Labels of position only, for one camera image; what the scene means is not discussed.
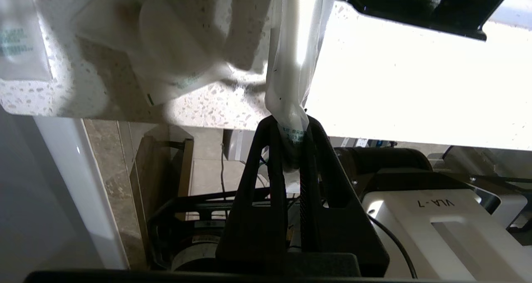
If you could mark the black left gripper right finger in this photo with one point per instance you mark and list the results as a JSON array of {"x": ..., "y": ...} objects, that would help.
[{"x": 345, "y": 233}]

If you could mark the crumpled clear plastic packet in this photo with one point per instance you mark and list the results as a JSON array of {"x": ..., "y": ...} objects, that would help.
[{"x": 174, "y": 38}]

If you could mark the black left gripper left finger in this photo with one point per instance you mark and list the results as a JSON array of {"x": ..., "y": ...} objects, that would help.
[{"x": 249, "y": 229}]

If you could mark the black box drawer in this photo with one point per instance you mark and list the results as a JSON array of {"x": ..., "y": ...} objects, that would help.
[{"x": 415, "y": 4}]

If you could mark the white robot chassis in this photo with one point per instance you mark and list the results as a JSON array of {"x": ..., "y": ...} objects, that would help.
[{"x": 440, "y": 233}]

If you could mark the long clear plastic packet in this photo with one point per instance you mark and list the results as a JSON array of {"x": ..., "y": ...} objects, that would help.
[{"x": 297, "y": 46}]

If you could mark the black robot body housing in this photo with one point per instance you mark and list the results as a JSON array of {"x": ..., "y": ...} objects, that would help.
[{"x": 382, "y": 162}]

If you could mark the black metal frame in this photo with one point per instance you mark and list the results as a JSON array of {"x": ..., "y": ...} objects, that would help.
[{"x": 195, "y": 204}]

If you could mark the clear green-print toothbrush packet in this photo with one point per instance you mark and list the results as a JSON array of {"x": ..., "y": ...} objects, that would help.
[{"x": 20, "y": 38}]

